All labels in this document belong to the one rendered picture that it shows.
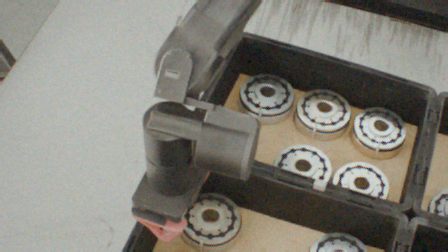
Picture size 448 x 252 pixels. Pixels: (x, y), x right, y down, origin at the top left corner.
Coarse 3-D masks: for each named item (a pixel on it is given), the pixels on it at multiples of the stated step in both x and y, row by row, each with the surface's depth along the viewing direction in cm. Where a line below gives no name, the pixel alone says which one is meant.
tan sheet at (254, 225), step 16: (240, 208) 121; (256, 224) 119; (272, 224) 119; (288, 224) 119; (160, 240) 115; (176, 240) 115; (240, 240) 116; (256, 240) 117; (272, 240) 117; (288, 240) 117; (304, 240) 118
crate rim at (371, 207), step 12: (252, 168) 114; (264, 180) 113; (276, 180) 113; (288, 180) 113; (312, 192) 112; (324, 192) 112; (348, 204) 111; (360, 204) 112; (372, 204) 111; (396, 216) 110; (132, 240) 104; (396, 240) 107
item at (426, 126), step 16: (288, 48) 133; (304, 48) 133; (224, 64) 130; (336, 64) 132; (352, 64) 132; (400, 80) 130; (208, 96) 123; (432, 96) 129; (432, 112) 126; (256, 160) 115; (416, 160) 118; (288, 176) 114; (304, 176) 114; (416, 176) 116; (336, 192) 113; (352, 192) 113; (400, 208) 111
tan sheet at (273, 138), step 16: (240, 80) 140; (240, 112) 135; (352, 112) 137; (272, 128) 133; (288, 128) 133; (416, 128) 137; (272, 144) 130; (288, 144) 131; (304, 144) 131; (320, 144) 132; (336, 144) 132; (352, 144) 132; (272, 160) 128; (336, 160) 129; (352, 160) 130; (368, 160) 130; (384, 160) 130; (400, 160) 131; (400, 176) 128; (400, 192) 126
